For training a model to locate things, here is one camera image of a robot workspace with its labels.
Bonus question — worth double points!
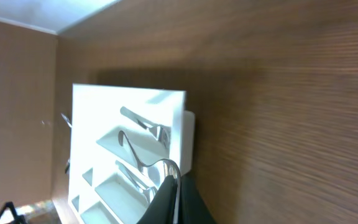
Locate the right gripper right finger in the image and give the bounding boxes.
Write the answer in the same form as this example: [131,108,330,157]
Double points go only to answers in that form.
[179,174,216,224]

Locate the steel fork with long handle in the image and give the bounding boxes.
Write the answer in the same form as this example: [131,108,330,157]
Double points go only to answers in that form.
[120,106,171,150]

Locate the large steel spoon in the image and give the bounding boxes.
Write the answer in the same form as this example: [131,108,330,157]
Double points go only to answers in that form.
[115,161,157,205]

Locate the steel fork crosswise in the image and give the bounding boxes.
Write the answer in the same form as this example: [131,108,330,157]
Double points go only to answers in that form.
[128,144,181,224]

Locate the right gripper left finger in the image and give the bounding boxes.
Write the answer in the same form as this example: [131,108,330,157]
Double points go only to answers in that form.
[137,175,177,224]

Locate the white plastic cutlery tray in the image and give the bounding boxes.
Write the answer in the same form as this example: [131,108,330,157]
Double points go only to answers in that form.
[68,83,195,223]

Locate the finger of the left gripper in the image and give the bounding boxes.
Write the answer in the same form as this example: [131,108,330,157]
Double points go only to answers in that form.
[0,201,27,224]

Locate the small steel teaspoon inner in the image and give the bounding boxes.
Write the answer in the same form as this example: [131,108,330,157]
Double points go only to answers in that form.
[64,158,70,174]

